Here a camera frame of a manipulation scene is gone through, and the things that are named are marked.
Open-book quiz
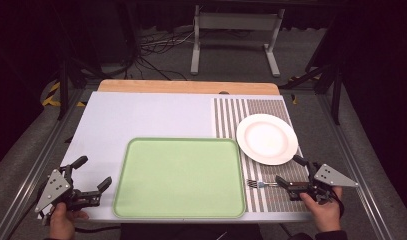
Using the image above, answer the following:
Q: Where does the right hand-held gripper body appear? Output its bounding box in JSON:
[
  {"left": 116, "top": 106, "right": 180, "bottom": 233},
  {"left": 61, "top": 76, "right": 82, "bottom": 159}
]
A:
[{"left": 286, "top": 161, "right": 360, "bottom": 205}]

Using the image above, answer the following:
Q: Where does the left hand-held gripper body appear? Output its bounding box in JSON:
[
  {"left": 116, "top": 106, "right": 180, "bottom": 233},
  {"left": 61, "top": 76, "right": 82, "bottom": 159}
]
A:
[{"left": 34, "top": 164, "right": 103, "bottom": 214}]

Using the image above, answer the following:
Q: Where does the silver fork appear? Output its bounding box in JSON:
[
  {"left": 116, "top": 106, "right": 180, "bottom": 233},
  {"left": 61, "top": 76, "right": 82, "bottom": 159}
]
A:
[{"left": 246, "top": 179, "right": 280, "bottom": 190}]

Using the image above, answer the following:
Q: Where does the white round plate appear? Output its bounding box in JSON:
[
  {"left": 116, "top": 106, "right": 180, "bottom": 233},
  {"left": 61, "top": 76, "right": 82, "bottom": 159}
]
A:
[{"left": 235, "top": 113, "right": 299, "bottom": 166}]

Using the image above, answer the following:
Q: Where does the light green tray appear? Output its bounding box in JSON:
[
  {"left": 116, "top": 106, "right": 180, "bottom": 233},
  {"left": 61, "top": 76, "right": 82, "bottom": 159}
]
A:
[{"left": 112, "top": 137, "right": 247, "bottom": 220}]

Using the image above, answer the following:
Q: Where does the person's left hand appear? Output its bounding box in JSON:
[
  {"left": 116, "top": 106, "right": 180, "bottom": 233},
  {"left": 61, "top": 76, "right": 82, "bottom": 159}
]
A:
[{"left": 48, "top": 201, "right": 91, "bottom": 240}]

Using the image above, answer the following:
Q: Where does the person's right hand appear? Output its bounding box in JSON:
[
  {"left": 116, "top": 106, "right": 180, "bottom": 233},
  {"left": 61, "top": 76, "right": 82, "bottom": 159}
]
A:
[{"left": 298, "top": 186, "right": 344, "bottom": 234}]

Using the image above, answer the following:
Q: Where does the striped placemat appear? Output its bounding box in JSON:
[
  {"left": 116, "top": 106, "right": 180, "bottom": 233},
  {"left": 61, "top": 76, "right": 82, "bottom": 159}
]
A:
[{"left": 213, "top": 97, "right": 311, "bottom": 214}]

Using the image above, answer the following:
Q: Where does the white table board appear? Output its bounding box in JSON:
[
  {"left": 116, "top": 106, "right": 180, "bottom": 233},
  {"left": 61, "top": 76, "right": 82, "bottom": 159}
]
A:
[{"left": 59, "top": 91, "right": 314, "bottom": 224}]

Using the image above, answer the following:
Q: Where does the yellow black floor tape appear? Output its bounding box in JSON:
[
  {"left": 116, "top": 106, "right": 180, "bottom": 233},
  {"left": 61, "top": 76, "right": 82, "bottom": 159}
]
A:
[{"left": 40, "top": 81, "right": 88, "bottom": 108}]

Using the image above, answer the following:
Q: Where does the black stand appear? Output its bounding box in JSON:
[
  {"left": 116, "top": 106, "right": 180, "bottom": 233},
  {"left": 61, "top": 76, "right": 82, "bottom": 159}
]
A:
[
  {"left": 56, "top": 56, "right": 105, "bottom": 122},
  {"left": 278, "top": 19, "right": 346, "bottom": 126}
]

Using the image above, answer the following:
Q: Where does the wooden desk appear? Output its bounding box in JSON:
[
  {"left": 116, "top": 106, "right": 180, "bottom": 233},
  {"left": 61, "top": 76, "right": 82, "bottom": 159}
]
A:
[{"left": 96, "top": 79, "right": 281, "bottom": 96}]

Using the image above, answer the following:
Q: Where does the grey metal stand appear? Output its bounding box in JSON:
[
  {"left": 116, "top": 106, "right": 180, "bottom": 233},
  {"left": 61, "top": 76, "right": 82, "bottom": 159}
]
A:
[{"left": 189, "top": 4, "right": 286, "bottom": 78}]

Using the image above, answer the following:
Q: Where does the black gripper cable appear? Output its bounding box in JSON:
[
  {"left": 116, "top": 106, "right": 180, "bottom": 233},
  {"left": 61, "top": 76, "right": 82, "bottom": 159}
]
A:
[
  {"left": 330, "top": 189, "right": 346, "bottom": 220},
  {"left": 73, "top": 225, "right": 122, "bottom": 235}
]

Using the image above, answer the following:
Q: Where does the aluminium frame rail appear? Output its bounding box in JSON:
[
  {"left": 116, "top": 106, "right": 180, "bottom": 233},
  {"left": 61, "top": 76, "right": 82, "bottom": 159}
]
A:
[
  {"left": 0, "top": 89, "right": 89, "bottom": 240},
  {"left": 315, "top": 93, "right": 393, "bottom": 240}
]

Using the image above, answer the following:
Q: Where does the bundle of floor cables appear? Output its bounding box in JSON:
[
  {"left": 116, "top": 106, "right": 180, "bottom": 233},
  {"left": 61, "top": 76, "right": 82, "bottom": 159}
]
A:
[{"left": 136, "top": 27, "right": 196, "bottom": 82}]

